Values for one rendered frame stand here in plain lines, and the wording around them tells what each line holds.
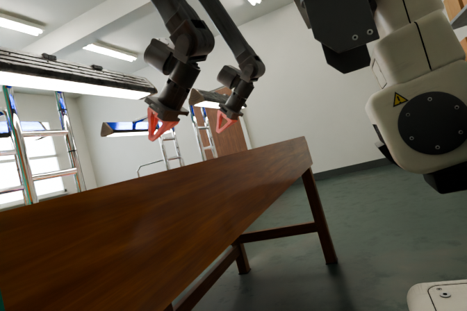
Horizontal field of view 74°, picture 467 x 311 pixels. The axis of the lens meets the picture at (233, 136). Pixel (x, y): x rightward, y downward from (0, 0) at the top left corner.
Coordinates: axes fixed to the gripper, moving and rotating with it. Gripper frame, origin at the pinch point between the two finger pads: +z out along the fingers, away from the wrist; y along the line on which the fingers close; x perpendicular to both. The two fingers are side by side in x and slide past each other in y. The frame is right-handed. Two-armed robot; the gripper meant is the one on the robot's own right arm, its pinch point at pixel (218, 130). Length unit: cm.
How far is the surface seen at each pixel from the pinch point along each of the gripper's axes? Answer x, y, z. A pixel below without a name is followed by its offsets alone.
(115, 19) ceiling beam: -262, -199, 14
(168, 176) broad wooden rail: 17, 56, -3
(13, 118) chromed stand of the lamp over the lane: -33, 47, 17
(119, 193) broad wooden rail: 18, 68, -3
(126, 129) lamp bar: -62, -39, 41
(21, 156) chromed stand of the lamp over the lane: -25, 47, 24
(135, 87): -24.2, 20.0, -0.6
